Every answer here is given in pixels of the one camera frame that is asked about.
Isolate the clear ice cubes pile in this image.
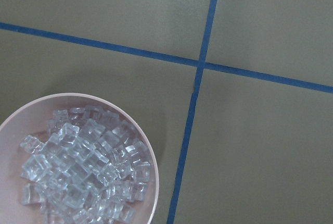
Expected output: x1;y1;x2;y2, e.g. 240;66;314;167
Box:
20;105;151;223

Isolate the pink bowl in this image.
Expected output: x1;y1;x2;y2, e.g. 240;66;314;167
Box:
1;93;159;223

